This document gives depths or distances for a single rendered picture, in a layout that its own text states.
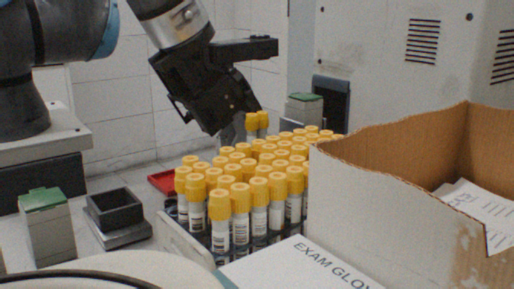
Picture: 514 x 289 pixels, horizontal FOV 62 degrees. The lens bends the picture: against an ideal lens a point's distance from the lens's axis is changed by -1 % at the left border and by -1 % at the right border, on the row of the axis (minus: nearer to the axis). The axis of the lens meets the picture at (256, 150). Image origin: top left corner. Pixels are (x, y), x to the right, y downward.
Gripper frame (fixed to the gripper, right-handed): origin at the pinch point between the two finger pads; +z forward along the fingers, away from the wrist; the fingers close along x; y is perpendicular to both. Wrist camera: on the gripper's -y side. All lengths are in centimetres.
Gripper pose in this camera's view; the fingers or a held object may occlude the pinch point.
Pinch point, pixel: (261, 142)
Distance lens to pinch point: 63.9
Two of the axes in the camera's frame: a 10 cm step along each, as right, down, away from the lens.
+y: -6.9, 6.5, -3.1
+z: 4.0, 7.1, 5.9
